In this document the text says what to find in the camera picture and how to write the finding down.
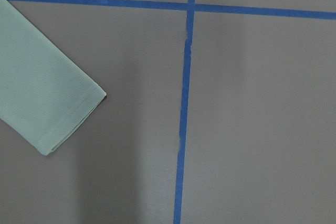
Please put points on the green long-sleeve shirt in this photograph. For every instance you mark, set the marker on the green long-sleeve shirt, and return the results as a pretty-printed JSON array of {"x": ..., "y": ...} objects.
[{"x": 45, "y": 97}]

